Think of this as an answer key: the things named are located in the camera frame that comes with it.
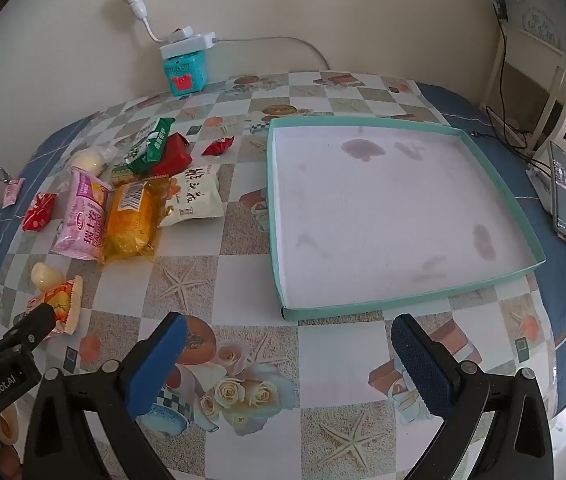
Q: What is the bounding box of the small red candy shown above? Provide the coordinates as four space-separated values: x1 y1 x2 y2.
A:
201 136 235 157

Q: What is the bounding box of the teal toy box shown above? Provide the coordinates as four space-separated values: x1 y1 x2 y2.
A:
161 50 210 97

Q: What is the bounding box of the yellow-green small packet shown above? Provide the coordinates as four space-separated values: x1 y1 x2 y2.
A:
110 162 146 186

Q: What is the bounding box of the yellow snack packet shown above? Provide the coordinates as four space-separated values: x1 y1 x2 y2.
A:
99 177 171 266

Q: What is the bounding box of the red snack packet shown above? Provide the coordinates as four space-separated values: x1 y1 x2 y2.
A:
152 132 193 179

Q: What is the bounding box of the smartphone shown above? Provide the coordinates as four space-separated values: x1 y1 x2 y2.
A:
548 140 566 238

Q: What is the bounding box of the dark green snack packet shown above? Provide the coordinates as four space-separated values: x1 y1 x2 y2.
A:
128 117 177 177

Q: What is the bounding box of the pink snack packet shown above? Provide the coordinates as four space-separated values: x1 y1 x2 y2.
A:
49 166 113 261

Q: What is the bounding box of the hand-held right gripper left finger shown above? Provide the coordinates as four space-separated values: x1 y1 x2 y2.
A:
22 311 189 480

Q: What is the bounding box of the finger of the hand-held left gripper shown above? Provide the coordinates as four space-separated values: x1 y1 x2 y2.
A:
0 302 57 361

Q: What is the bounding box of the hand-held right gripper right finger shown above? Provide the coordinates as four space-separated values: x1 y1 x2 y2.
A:
390 312 556 480

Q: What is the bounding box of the white snack packet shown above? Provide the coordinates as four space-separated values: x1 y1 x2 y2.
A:
159 164 225 227

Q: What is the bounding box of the teal cardboard box tray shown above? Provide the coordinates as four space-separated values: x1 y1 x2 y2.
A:
265 116 547 322

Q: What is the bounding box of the checkered printed tablecloth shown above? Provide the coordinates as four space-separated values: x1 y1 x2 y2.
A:
0 70 564 480

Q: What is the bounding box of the white shelf rack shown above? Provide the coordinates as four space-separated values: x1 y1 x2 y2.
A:
480 20 566 161

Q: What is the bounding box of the white phone stand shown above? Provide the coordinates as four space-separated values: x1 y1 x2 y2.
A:
526 162 556 211

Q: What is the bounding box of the orange snack packet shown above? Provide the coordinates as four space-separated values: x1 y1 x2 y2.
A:
16 276 84 338

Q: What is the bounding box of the white power cable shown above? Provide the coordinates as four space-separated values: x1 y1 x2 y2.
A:
213 36 331 72

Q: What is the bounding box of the red white candy packet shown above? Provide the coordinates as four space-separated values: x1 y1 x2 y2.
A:
22 192 58 232

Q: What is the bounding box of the clear-wrapped cream pastry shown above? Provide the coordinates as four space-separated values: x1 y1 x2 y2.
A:
30 261 66 292
70 146 114 177

